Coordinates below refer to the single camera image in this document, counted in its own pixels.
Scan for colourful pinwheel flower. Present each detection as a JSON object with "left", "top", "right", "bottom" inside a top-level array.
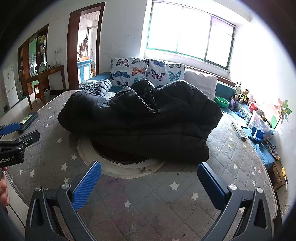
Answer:
[{"left": 271, "top": 98, "right": 292, "bottom": 129}]

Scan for butterfly print pillow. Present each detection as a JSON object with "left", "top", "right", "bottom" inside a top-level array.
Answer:
[
  {"left": 147, "top": 59, "right": 186, "bottom": 87},
  {"left": 110, "top": 57, "right": 148, "bottom": 86}
]

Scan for brown wooden door frame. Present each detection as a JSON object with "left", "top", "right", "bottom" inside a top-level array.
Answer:
[{"left": 66, "top": 2, "right": 105, "bottom": 90}]

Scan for black remote with green label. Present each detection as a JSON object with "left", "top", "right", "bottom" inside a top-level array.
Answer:
[{"left": 18, "top": 112, "right": 38, "bottom": 134}]

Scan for grey star quilted mattress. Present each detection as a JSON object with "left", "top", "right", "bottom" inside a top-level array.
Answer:
[{"left": 6, "top": 91, "right": 278, "bottom": 240}]

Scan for small wooden stool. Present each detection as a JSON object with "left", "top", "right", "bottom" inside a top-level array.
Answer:
[{"left": 267, "top": 160, "right": 288, "bottom": 191}]

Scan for green plastic bowl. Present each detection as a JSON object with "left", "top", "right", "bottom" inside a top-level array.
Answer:
[{"left": 215, "top": 96, "right": 230, "bottom": 108}]

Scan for right butterfly print pillow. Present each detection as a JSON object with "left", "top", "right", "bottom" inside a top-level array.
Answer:
[{"left": 147, "top": 59, "right": 186, "bottom": 87}]

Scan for wooden display shelf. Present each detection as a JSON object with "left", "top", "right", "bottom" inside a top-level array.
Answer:
[{"left": 18, "top": 24, "right": 49, "bottom": 80}]

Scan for person left hand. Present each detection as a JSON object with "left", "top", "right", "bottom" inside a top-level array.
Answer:
[{"left": 0, "top": 167, "right": 10, "bottom": 207}]

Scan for white refrigerator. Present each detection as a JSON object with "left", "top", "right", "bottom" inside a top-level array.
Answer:
[{"left": 3, "top": 65, "right": 19, "bottom": 109}]

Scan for left butterfly print pillow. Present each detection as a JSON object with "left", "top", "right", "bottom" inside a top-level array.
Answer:
[{"left": 110, "top": 57, "right": 148, "bottom": 86}]

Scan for white pillow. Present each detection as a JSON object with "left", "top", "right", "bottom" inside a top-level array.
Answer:
[{"left": 184, "top": 70, "right": 218, "bottom": 100}]

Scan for green framed window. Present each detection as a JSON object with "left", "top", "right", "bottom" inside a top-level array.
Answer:
[{"left": 146, "top": 1, "right": 235, "bottom": 70}]

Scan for white round mat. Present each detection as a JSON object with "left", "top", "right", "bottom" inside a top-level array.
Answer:
[{"left": 77, "top": 137, "right": 166, "bottom": 179}]

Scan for yellow green plush toy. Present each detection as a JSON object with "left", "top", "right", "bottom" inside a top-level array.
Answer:
[{"left": 239, "top": 89, "right": 249, "bottom": 104}]

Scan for black puffer down jacket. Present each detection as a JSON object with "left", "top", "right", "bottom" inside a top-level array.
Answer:
[{"left": 58, "top": 79, "right": 222, "bottom": 164}]

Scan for dark wooden desk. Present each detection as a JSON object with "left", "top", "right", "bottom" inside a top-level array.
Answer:
[{"left": 21, "top": 65, "right": 66, "bottom": 110}]

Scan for black white plush toy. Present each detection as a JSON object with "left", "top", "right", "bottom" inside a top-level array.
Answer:
[{"left": 234, "top": 82, "right": 242, "bottom": 100}]

